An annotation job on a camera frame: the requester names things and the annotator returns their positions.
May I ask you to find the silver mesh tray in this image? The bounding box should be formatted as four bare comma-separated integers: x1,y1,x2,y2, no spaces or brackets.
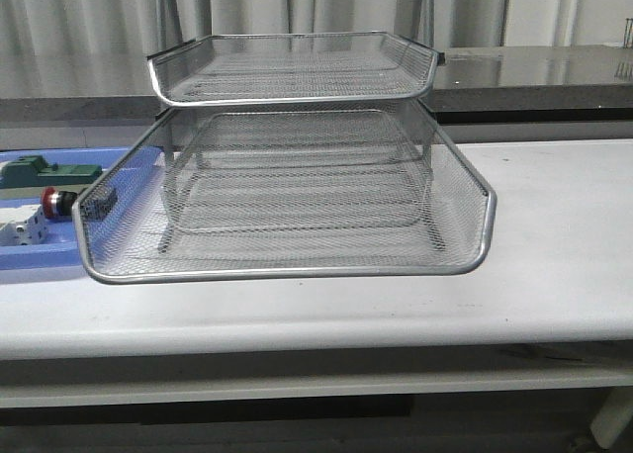
147,32,440,107
72,99,497,284
163,110,431,234

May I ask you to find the red emergency stop button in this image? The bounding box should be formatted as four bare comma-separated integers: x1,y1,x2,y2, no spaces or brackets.
39,185,118,222

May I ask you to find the silver mesh bottom tray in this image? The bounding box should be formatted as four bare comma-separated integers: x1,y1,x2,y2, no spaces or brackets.
163,110,431,234

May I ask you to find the silver mesh top tray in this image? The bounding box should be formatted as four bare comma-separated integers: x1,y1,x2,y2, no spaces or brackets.
147,32,440,107

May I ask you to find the blue plastic tray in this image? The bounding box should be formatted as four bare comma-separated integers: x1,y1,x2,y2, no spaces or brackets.
0,145,164,271

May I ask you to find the dark background counter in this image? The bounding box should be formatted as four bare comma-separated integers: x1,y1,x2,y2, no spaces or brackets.
1,45,632,125

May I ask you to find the white circuit breaker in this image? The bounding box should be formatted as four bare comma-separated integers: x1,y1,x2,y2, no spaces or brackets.
1,204,48,246

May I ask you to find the green electrical component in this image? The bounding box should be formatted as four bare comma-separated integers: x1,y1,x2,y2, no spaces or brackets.
1,155,103,189

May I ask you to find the grey metal rack frame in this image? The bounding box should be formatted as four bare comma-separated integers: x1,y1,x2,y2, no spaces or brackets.
155,37,448,254

